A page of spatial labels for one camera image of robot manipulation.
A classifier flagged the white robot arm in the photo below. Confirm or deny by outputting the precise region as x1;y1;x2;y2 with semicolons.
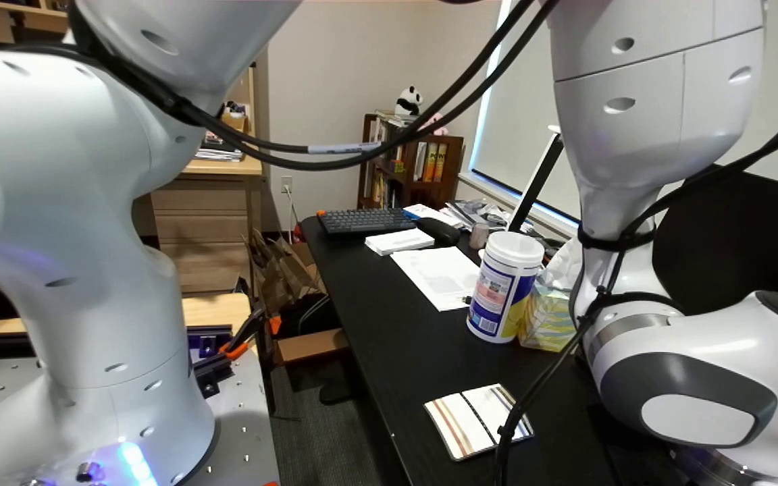
0;0;778;486

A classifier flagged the white printed paper sheet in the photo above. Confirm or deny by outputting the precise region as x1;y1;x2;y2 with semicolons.
391;249;477;312

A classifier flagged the wooden bookshelf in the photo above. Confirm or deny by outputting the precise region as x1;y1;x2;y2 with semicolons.
357;136;464;208

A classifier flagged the white notepad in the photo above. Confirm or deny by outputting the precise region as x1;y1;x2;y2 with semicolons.
364;228;434;258

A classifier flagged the panda plush toy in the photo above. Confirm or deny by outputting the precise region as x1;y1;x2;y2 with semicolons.
395;87;420;125

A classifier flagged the white wipes canister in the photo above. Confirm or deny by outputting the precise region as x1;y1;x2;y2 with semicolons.
466;233;546;345

